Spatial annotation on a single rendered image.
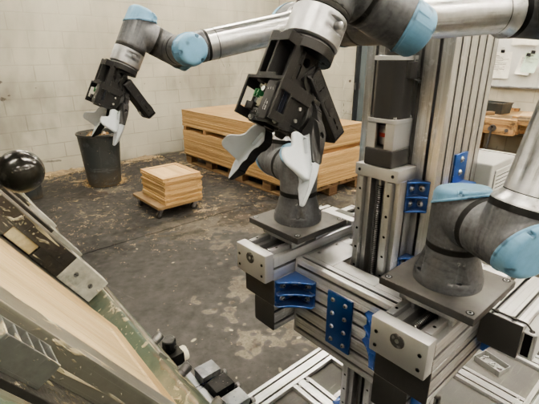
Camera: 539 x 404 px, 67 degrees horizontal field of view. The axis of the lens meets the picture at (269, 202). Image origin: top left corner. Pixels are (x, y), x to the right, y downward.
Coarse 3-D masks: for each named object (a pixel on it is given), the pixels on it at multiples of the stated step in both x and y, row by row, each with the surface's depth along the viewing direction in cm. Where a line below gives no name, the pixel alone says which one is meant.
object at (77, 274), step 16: (0, 192) 92; (0, 208) 93; (16, 208) 95; (0, 224) 93; (16, 224) 96; (32, 224) 98; (48, 240) 101; (32, 256) 100; (48, 256) 102; (64, 256) 105; (64, 272) 106; (80, 272) 109; (96, 272) 114; (80, 288) 110; (96, 288) 113
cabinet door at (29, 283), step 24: (0, 240) 77; (0, 264) 64; (24, 264) 78; (24, 288) 63; (48, 288) 77; (48, 312) 62; (72, 312) 76; (96, 312) 96; (96, 336) 75; (120, 336) 94; (120, 360) 74
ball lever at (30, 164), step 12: (12, 156) 34; (24, 156) 34; (36, 156) 35; (0, 168) 34; (12, 168) 34; (24, 168) 34; (36, 168) 35; (0, 180) 34; (12, 180) 34; (24, 180) 34; (36, 180) 35; (24, 192) 36
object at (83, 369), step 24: (0, 288) 43; (0, 312) 40; (24, 312) 43; (48, 336) 44; (72, 336) 50; (72, 360) 46; (96, 360) 49; (72, 384) 47; (96, 384) 49; (120, 384) 51; (144, 384) 59
